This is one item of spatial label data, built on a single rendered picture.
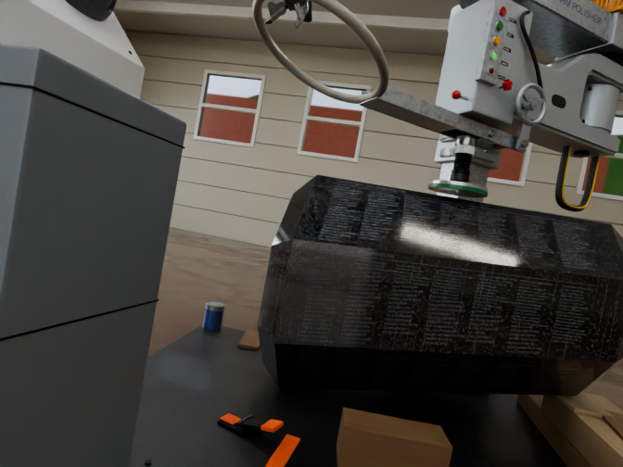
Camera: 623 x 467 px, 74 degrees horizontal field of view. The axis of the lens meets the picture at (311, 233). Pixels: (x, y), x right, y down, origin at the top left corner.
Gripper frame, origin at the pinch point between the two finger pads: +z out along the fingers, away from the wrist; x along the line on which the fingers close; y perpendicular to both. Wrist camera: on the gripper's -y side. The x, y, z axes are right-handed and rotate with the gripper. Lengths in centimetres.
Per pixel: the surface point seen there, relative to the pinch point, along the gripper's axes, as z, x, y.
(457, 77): -23, 49, -39
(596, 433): 66, 133, -74
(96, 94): 64, 39, 55
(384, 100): 7.8, 41.5, -17.0
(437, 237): 37, 71, -43
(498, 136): -13, 68, -56
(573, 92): -48, 82, -69
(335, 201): 41, 35, -32
